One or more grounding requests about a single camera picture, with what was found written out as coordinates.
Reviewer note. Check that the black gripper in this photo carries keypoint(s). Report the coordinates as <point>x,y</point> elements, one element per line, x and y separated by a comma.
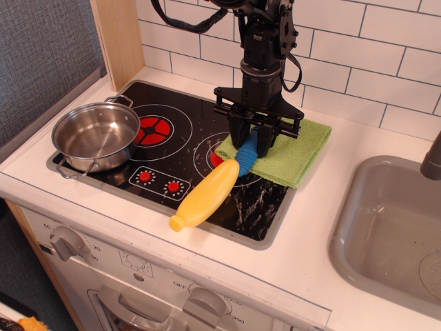
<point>258,102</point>

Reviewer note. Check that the blue handled metal fork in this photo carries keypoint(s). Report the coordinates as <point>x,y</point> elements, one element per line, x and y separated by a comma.
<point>248,153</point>

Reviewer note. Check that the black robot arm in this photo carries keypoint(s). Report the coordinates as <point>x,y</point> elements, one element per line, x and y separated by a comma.
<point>267,36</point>

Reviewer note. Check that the black toy stovetop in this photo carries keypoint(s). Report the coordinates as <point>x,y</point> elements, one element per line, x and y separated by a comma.
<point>175,150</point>

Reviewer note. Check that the green folded cloth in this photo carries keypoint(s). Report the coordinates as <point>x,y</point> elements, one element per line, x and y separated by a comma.
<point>289,159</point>

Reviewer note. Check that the yellow plastic banana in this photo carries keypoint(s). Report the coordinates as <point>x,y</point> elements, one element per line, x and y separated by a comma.
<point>202,202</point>

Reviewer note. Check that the stainless steel pot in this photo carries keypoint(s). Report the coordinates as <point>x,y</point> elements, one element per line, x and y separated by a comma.
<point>96,137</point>

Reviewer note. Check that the grey plastic sink basin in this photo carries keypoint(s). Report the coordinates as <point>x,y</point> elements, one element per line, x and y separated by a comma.
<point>386,239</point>

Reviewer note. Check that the grey right oven knob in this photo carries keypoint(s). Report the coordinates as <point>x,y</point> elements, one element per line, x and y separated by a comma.
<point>205,306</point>

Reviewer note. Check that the grey oven knob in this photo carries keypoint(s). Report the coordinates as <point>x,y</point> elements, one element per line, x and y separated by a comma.
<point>66,242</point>
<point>205,306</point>

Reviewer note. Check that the grey faucet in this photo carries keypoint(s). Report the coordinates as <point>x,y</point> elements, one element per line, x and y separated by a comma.
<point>431,165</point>

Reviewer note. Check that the grey left oven knob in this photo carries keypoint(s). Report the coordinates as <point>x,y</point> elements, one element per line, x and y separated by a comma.
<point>66,242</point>

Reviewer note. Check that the orange fuzzy object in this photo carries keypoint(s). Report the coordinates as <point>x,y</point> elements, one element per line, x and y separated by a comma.
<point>32,324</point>

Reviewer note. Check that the grey oven door handle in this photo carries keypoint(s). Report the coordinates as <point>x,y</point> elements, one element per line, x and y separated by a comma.
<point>125,312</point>

